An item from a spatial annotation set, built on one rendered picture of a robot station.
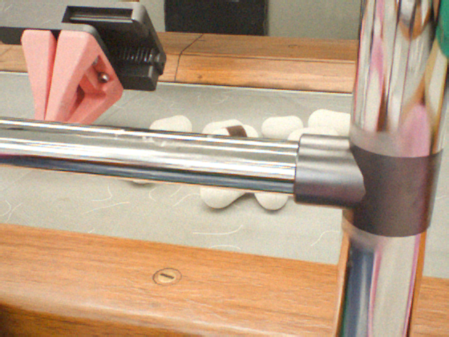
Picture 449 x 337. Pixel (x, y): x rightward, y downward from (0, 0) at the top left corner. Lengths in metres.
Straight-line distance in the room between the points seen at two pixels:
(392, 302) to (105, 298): 0.12
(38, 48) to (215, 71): 0.22
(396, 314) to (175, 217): 0.19
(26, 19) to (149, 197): 0.14
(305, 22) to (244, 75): 1.94
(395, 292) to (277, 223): 0.17
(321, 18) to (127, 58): 2.10
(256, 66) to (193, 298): 0.36
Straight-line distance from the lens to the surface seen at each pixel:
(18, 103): 0.54
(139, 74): 0.40
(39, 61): 0.38
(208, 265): 0.25
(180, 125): 0.42
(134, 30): 0.38
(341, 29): 2.49
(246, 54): 0.57
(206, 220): 0.33
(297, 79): 0.54
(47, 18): 0.39
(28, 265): 0.26
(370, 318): 0.16
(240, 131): 0.39
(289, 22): 2.50
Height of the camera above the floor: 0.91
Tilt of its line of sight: 26 degrees down
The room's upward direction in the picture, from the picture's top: 1 degrees counter-clockwise
